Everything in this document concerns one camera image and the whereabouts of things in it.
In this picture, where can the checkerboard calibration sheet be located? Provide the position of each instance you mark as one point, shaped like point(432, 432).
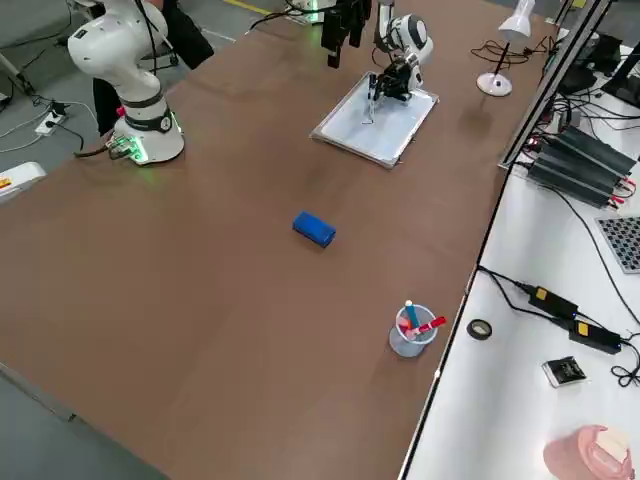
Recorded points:
point(622, 245)

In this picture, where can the blue whiteboard eraser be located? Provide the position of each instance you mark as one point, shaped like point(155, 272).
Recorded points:
point(314, 229)

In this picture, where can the red marker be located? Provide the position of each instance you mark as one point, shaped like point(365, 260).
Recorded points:
point(430, 326)

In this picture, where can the small black and white box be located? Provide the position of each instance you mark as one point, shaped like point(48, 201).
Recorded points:
point(564, 371)

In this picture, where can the blue marker with white cap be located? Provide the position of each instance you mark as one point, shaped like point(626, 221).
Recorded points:
point(412, 315)

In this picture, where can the aluminium frame post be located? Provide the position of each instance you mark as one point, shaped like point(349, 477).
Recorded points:
point(550, 80)

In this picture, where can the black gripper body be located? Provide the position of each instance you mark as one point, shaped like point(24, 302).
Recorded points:
point(404, 77)
point(345, 12)

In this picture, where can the white power strip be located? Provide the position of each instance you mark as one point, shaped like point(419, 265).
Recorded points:
point(50, 124)

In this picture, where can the pink tape dispenser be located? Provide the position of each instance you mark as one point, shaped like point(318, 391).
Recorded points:
point(590, 455)

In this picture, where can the silver framed whiteboard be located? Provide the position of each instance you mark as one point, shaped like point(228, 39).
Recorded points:
point(380, 125)

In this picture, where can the white desk lamp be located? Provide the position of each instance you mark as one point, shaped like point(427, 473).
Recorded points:
point(515, 22)

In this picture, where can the black finned power supply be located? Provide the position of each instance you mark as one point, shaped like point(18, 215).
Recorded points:
point(580, 165)

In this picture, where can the black power adapter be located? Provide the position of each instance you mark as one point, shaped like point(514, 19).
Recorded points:
point(552, 301)
point(595, 337)

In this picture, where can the clear mesh pen cup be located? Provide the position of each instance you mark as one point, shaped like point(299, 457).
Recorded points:
point(407, 345)

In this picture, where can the black tape roll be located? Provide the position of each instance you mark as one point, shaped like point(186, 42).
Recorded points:
point(479, 329)

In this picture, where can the white box with red label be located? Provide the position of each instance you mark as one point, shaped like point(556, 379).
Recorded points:
point(17, 182)

